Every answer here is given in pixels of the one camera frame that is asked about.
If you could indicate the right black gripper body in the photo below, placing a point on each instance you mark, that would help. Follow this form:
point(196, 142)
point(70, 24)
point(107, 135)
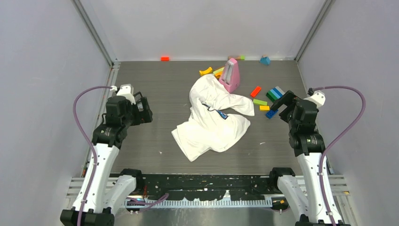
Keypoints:
point(290, 100)

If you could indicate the red-orange flat block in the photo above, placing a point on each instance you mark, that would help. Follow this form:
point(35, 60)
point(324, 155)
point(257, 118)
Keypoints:
point(255, 92)

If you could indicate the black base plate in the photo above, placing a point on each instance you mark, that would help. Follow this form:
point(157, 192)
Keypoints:
point(205, 187)

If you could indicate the yellow small block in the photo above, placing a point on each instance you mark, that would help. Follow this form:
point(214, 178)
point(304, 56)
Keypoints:
point(264, 108)

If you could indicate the yellow arch block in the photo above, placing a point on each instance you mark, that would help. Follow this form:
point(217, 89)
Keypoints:
point(207, 71)

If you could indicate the wood and green blocks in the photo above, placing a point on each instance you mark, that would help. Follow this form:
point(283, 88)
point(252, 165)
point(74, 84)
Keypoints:
point(237, 58)

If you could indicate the lime green flat block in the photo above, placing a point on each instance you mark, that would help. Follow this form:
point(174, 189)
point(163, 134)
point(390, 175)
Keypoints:
point(259, 102)

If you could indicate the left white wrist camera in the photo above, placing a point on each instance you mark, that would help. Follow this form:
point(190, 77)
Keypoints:
point(127, 91)

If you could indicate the white perforated cable duct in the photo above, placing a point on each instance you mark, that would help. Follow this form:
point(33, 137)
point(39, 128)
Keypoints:
point(223, 203)

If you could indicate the white t-shirt with daisy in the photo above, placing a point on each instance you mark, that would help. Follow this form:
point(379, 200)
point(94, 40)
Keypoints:
point(217, 120)

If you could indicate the pink metronome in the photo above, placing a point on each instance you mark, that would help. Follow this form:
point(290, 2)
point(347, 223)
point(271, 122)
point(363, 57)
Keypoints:
point(230, 77)

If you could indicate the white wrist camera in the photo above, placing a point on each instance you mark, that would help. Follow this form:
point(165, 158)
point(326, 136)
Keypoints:
point(318, 98)
point(127, 91)

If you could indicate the green blue stacked bricks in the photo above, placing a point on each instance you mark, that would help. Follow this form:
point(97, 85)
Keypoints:
point(275, 93)

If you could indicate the blue lego brick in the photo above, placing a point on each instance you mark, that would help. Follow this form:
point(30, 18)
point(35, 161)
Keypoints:
point(271, 113)

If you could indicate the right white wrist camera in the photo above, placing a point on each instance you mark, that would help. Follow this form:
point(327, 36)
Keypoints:
point(318, 98)

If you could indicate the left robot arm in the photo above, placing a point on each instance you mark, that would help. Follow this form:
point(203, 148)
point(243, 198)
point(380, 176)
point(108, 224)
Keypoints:
point(94, 206)

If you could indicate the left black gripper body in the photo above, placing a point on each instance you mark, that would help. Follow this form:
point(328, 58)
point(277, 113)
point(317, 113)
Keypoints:
point(140, 117)

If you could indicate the orange-red block at wall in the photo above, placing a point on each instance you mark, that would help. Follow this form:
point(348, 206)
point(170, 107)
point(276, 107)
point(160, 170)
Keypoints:
point(165, 58)

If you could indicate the blue wooden house block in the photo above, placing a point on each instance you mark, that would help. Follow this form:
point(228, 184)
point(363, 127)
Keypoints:
point(265, 60)

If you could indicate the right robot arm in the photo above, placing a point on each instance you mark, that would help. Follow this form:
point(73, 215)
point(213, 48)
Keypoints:
point(315, 206)

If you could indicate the light green long block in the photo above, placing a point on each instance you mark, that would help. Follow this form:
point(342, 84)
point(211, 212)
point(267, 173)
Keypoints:
point(218, 71)

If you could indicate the orange block by metronome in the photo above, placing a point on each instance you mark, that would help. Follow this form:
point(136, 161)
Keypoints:
point(218, 75)

